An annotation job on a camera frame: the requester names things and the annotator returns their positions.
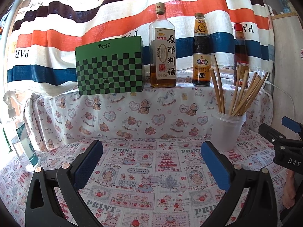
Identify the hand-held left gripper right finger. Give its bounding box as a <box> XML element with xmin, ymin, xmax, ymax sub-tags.
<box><xmin>201</xmin><ymin>141</ymin><xmax>278</xmax><ymax>227</ymax></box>

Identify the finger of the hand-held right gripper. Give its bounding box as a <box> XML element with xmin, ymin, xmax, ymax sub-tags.
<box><xmin>258</xmin><ymin>123</ymin><xmax>288</xmax><ymax>147</ymax></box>
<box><xmin>282</xmin><ymin>116</ymin><xmax>303</xmax><ymax>135</ymax></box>

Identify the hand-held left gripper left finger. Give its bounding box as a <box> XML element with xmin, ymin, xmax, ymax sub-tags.
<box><xmin>25</xmin><ymin>139</ymin><xmax>104</xmax><ymax>227</ymax></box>

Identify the clear plastic cup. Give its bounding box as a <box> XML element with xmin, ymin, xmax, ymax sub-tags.
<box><xmin>211</xmin><ymin>111</ymin><xmax>247</xmax><ymax>152</ymax></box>

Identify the bunch of wooden chopsticks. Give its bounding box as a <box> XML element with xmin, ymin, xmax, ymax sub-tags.
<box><xmin>209</xmin><ymin>54</ymin><xmax>268</xmax><ymax>117</ymax></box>

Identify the person's right hand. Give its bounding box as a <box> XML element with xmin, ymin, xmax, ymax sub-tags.
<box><xmin>283</xmin><ymin>170</ymin><xmax>299</xmax><ymax>210</ymax></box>

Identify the white bear print cloth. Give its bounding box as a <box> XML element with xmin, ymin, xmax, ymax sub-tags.
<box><xmin>24</xmin><ymin>72</ymin><xmax>275</xmax><ymax>152</ymax></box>

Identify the light wooden cabinet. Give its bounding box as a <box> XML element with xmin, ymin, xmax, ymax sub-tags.
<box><xmin>271</xmin><ymin>12</ymin><xmax>303</xmax><ymax>135</ymax></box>

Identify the pink printed tablecloth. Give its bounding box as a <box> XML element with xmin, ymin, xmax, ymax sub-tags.
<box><xmin>0</xmin><ymin>130</ymin><xmax>291</xmax><ymax>227</ymax></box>

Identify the clear spray bottle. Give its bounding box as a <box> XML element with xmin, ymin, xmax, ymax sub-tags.
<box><xmin>3</xmin><ymin>90</ymin><xmax>41</xmax><ymax>172</ymax></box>

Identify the red cap oil bottle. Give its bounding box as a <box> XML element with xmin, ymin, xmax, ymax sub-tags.
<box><xmin>233</xmin><ymin>23</ymin><xmax>250</xmax><ymax>87</ymax></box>

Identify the green checkered box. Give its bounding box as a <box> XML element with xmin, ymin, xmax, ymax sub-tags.
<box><xmin>75</xmin><ymin>36</ymin><xmax>145</xmax><ymax>96</ymax></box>

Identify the dark oyster sauce bottle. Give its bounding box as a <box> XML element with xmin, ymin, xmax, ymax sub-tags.
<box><xmin>192</xmin><ymin>12</ymin><xmax>212</xmax><ymax>87</ymax></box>

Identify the clear cooking wine bottle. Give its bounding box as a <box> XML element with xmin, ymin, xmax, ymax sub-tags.
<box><xmin>149</xmin><ymin>3</ymin><xmax>177</xmax><ymax>89</ymax></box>

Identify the blue plastic bottle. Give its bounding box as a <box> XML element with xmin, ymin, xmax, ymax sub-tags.
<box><xmin>273</xmin><ymin>0</ymin><xmax>293</xmax><ymax>15</ymax></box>

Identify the striped curtain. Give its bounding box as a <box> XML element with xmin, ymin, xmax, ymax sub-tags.
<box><xmin>5</xmin><ymin>0</ymin><xmax>275</xmax><ymax>95</ymax></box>

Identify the white charger with cable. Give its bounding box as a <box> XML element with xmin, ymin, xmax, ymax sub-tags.
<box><xmin>266</xmin><ymin>74</ymin><xmax>297</xmax><ymax>116</ymax></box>

